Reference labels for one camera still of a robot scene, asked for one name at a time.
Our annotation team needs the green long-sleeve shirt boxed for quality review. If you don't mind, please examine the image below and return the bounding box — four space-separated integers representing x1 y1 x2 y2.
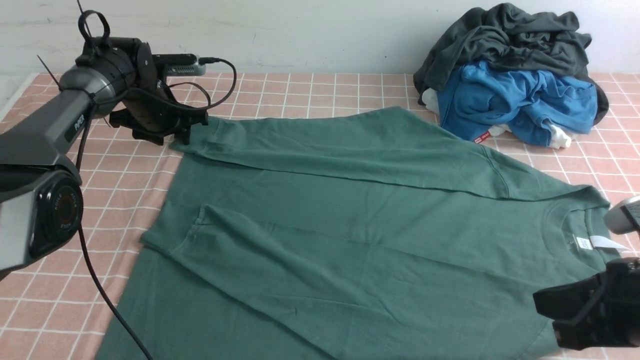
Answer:
118 107 619 360

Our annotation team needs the dark grey shirt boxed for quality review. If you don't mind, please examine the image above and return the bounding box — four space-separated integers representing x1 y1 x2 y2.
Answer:
413 3 594 94

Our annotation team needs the blue shirt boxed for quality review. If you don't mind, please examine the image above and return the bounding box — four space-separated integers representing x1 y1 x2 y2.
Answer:
437 61 598 148

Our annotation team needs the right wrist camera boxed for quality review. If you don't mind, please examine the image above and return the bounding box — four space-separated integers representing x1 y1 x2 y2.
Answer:
604 195 640 235

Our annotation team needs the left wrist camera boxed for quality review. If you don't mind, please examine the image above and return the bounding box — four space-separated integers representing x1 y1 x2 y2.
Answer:
152 54 207 76

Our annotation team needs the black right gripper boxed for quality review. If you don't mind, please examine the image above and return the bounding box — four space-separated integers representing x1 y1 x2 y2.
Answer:
533 257 640 351

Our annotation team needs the pink checkered tablecloth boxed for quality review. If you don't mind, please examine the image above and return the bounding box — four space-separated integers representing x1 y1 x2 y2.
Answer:
0 73 640 360

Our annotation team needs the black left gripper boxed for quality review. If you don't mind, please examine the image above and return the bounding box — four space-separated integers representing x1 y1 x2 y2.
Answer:
75 36 208 146

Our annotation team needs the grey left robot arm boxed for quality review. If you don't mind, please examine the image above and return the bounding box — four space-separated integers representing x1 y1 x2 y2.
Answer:
0 36 215 278

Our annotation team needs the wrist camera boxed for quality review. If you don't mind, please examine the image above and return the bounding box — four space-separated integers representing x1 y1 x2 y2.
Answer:
604 195 640 235
152 54 207 76

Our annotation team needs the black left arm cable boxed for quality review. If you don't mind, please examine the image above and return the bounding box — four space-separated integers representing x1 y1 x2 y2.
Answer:
75 57 238 360

